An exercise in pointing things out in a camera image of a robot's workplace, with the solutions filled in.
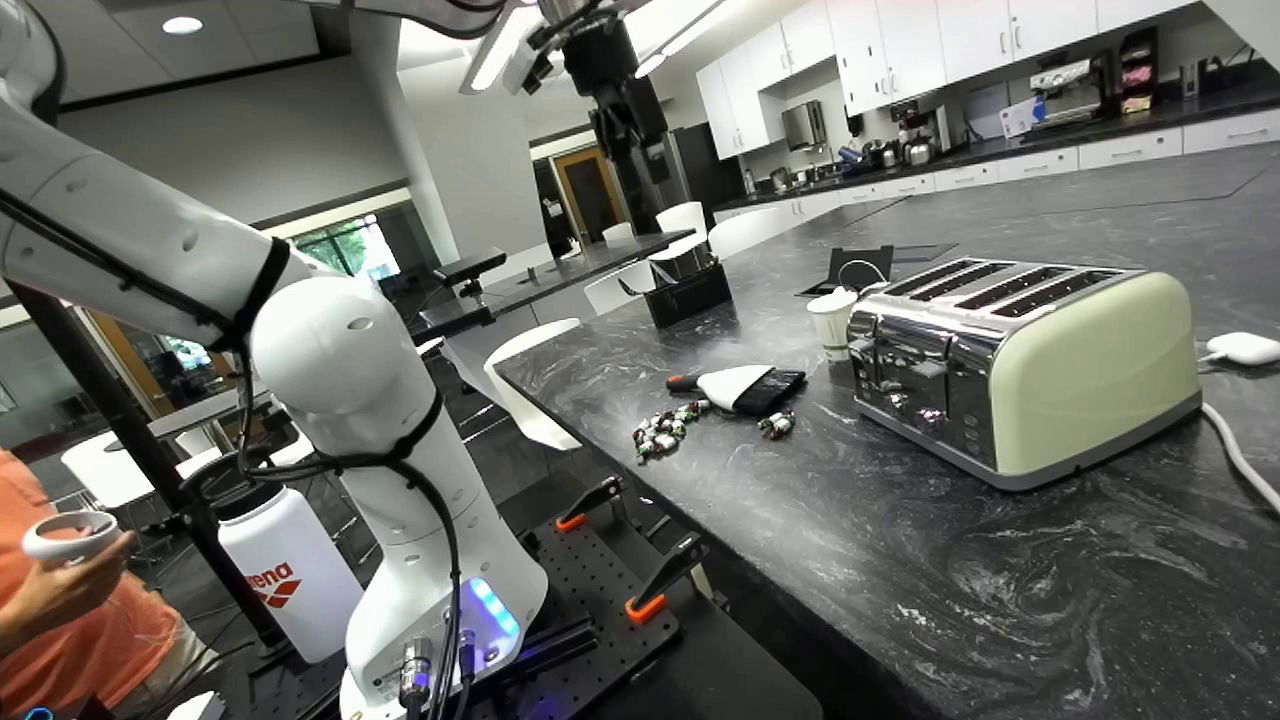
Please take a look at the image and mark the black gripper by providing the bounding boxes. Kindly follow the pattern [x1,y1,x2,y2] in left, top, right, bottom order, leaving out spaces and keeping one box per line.
[556,11,673,239]

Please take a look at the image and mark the cream and chrome four-slot toaster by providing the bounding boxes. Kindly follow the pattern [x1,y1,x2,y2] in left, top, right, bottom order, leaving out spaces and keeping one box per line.
[846,253,1207,498]

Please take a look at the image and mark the person hand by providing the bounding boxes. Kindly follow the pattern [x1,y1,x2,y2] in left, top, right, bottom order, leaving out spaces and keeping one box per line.
[30,528,141,616]

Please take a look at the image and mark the wooden framed door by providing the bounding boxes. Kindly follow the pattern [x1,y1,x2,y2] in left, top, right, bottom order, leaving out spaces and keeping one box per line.
[547,146,631,253]

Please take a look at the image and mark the black box holder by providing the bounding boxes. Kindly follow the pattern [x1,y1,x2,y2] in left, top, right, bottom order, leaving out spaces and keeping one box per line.
[644,237,736,334]

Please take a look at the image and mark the black countertop socket box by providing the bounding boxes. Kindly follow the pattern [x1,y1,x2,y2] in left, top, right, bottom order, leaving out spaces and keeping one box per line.
[821,239,902,294]

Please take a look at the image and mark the white cup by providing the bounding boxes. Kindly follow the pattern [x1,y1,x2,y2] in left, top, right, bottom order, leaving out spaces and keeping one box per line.
[806,283,866,355]

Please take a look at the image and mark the metal key bunch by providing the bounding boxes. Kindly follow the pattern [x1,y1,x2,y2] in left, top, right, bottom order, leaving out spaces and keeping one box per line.
[627,398,711,466]

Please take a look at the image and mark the black coffee machine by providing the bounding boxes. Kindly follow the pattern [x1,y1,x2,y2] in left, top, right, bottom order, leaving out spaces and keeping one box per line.
[890,101,952,174]

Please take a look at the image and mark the orange black clamp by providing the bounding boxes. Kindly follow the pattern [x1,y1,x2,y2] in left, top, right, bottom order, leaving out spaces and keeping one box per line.
[547,474,627,542]
[619,528,722,634]

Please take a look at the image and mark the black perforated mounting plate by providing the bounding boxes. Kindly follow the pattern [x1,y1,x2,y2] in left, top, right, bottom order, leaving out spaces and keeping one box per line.
[254,499,711,720]

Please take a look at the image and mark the black shelf organizer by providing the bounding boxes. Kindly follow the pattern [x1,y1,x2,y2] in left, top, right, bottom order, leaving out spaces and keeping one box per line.
[1114,25,1163,125]

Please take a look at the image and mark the white water bottle red logo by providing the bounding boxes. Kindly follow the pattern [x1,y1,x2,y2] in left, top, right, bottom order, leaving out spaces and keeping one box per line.
[210,475,369,668]

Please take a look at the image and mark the black tripod pole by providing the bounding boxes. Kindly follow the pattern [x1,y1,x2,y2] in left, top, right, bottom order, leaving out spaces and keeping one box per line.
[7,281,287,648]

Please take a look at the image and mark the white power adapter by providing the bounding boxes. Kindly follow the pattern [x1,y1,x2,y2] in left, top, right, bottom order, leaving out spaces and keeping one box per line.
[1199,327,1280,374]

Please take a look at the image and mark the white VR controller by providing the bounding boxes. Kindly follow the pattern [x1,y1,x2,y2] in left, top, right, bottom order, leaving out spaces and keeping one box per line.
[21,506,126,569]

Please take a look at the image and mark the person in orange shirt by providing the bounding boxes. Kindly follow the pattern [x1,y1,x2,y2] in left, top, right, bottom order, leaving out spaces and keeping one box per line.
[0,446,223,720]

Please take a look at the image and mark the white wall cabinets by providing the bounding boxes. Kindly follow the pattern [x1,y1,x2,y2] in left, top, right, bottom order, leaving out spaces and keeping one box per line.
[694,0,1205,160]

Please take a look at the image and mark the white power cable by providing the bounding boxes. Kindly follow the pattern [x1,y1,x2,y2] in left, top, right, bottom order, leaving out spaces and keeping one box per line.
[1196,398,1280,520]

